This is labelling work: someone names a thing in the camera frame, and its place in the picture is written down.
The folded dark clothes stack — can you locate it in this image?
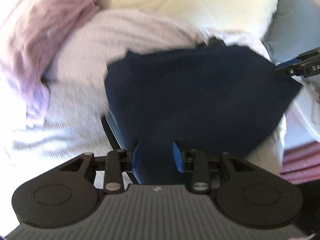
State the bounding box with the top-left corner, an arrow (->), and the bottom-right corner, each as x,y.
101,112 -> 139,184

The navy blue garment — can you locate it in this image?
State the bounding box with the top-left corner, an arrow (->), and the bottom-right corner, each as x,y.
105,45 -> 302,185

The pink crumpled garment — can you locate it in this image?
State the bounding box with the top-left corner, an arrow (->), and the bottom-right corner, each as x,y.
1,0 -> 98,129

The grey pink patterned bedspread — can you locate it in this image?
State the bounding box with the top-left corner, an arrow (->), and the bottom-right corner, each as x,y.
0,7 -> 286,189

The white pillow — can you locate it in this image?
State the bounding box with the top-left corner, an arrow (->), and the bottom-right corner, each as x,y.
97,0 -> 279,41

